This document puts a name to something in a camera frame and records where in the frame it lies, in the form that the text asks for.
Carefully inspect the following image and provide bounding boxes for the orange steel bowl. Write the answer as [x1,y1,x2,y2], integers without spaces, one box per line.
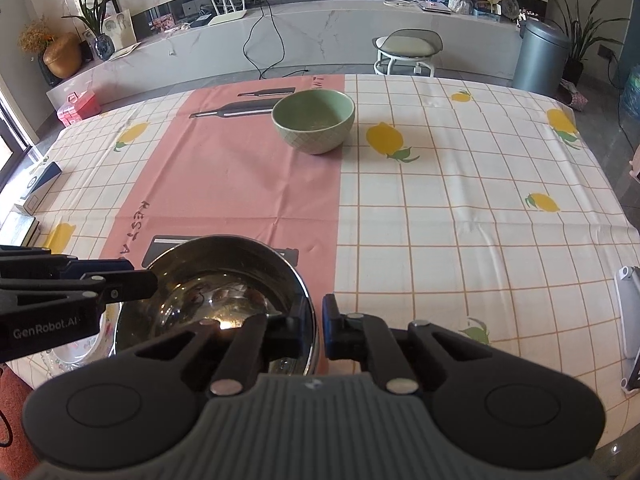
[115,235,319,375]

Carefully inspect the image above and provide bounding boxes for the blue white box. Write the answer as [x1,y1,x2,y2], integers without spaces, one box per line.
[15,158,62,214]

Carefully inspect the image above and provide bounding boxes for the pink placemat with print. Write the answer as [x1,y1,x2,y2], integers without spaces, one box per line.
[98,72,347,311]

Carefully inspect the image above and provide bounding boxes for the pink storage box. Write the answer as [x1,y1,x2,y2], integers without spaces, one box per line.
[56,90,101,127]

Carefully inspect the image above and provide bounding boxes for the green ceramic bowl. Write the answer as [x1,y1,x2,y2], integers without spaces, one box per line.
[271,88,356,155]

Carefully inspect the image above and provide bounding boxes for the brown round vase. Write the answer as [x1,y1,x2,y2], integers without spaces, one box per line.
[43,32,82,79]

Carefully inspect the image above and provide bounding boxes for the white device at table edge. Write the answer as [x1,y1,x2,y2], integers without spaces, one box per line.
[614,266,640,392]

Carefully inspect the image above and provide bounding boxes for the blue glass vase plant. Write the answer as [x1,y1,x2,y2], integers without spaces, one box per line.
[63,0,120,61]

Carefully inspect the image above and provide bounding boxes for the white round stool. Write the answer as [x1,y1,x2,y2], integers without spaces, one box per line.
[372,28,444,77]

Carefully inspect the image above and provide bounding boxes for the white wifi router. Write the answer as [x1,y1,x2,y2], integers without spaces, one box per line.
[208,0,246,26]

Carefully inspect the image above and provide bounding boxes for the grey metal trash can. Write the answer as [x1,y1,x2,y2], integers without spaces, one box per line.
[512,20,570,96]

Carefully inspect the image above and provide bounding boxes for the potted green plant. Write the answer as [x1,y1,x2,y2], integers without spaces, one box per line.
[552,0,629,86]

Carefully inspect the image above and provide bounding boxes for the black power cable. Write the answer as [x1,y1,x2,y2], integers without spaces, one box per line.
[242,0,312,80]

